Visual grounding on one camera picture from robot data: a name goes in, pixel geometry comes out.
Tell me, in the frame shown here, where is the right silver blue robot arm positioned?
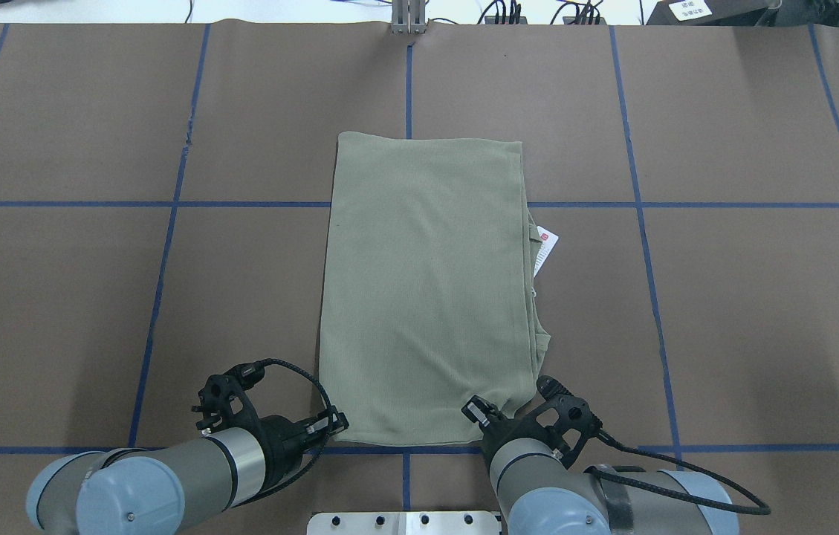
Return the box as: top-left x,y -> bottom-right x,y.
462,376 -> 741,534

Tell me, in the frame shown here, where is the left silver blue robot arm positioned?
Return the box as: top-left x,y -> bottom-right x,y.
25,359 -> 349,534

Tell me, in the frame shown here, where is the aluminium frame post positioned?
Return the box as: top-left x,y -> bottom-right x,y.
389,0 -> 428,34

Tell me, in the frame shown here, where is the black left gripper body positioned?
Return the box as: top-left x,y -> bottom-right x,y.
192,363 -> 315,484

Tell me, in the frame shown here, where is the olive green long-sleeve shirt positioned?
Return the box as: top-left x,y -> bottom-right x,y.
318,131 -> 551,447

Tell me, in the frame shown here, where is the white shirt hang tag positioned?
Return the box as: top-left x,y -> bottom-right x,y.
534,226 -> 560,277

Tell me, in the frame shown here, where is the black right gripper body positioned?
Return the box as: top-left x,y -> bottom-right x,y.
480,375 -> 603,468

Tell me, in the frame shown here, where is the black box white label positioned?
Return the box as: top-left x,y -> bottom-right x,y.
644,1 -> 780,27

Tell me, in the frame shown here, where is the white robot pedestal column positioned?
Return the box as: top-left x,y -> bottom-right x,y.
306,510 -> 504,534

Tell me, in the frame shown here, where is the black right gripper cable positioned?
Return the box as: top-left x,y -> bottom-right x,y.
584,431 -> 772,516

